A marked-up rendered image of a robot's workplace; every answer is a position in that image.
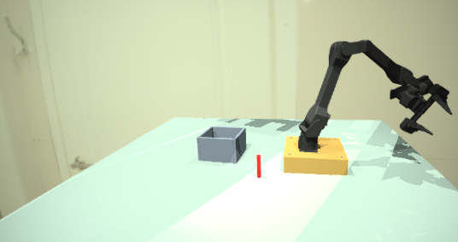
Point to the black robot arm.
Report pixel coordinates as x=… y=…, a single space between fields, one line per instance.
x=340 y=52

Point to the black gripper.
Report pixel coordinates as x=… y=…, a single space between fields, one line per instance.
x=438 y=94

